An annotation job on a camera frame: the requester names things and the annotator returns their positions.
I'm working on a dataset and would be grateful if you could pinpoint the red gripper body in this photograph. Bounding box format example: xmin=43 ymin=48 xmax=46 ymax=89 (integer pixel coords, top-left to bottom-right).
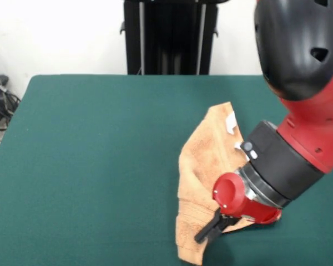
xmin=212 ymin=172 xmax=282 ymax=224

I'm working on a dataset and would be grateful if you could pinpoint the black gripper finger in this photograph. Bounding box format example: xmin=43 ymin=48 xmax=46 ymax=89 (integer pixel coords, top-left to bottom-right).
xmin=194 ymin=208 xmax=221 ymax=244
xmin=206 ymin=214 xmax=241 ymax=242

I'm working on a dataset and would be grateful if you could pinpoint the peach terry towel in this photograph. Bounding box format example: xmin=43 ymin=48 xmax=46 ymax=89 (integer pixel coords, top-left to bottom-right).
xmin=174 ymin=101 xmax=281 ymax=264

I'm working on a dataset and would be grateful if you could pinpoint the dark green table cloth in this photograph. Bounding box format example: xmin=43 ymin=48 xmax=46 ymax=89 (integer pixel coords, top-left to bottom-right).
xmin=0 ymin=74 xmax=333 ymax=266

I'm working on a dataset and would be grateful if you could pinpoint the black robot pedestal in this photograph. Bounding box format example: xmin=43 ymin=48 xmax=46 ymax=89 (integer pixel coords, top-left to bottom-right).
xmin=119 ymin=0 xmax=220 ymax=75

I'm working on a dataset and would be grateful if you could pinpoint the black cable bundle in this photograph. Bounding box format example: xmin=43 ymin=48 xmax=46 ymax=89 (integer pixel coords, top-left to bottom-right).
xmin=0 ymin=59 xmax=22 ymax=156

